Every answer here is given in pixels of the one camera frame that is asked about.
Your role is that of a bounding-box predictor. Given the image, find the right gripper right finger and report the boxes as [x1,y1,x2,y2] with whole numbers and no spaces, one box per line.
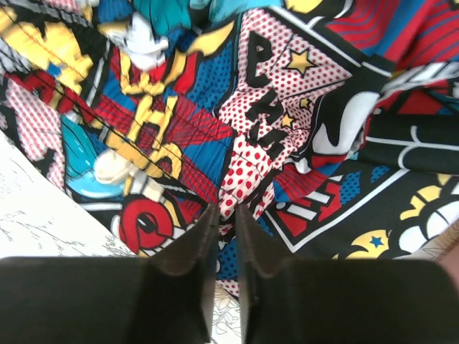
[235,206,458,343]

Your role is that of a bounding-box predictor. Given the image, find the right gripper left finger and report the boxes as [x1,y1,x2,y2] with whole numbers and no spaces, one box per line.
[1,205,219,343]

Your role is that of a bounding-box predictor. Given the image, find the colourful comic print shorts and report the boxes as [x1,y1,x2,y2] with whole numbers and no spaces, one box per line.
[1,1,458,295]

